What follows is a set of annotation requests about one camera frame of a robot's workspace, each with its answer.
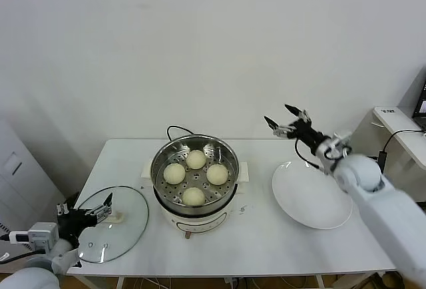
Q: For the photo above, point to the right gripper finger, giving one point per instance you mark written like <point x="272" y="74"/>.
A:
<point x="301" y="115"/>
<point x="281" y="130"/>

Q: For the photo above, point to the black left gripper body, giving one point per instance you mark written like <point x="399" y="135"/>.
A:
<point x="73" y="224"/>

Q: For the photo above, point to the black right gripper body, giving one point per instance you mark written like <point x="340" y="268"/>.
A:
<point x="307" y="133"/>

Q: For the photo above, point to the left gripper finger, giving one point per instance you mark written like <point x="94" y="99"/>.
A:
<point x="62" y="209"/>
<point x="101" y="210"/>

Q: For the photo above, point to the cream steamed baozi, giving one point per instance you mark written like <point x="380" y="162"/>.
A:
<point x="174" y="173"/>
<point x="217" y="174"/>
<point x="196" y="159"/>
<point x="194" y="196"/>

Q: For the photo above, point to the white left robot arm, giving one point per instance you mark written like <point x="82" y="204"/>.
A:
<point x="33" y="272"/>

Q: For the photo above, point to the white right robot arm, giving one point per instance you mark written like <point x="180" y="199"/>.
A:
<point x="366" y="175"/>

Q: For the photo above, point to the perforated steel steamer basket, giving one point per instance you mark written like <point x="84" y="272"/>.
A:
<point x="159" y="182"/>

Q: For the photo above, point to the white cabinet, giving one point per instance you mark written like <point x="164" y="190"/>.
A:
<point x="20" y="175"/>

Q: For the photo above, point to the white round plate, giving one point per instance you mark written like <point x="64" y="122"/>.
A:
<point x="309" y="199"/>

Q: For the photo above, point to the white table leg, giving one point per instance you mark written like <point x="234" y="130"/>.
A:
<point x="121" y="282"/>
<point x="319" y="282"/>

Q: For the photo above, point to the black usb hub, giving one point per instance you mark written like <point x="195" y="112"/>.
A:
<point x="382" y="156"/>

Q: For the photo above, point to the white side desk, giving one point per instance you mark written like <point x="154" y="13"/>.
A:
<point x="386" y="116"/>

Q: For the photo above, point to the black laptop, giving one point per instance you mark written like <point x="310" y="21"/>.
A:
<point x="421" y="99"/>

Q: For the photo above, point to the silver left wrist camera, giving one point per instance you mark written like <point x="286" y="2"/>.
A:
<point x="41" y="235"/>

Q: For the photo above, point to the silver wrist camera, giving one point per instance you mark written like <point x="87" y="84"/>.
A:
<point x="341" y="140"/>
<point x="41" y="235"/>

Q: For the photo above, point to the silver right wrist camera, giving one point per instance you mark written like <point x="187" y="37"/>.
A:
<point x="341" y="140"/>

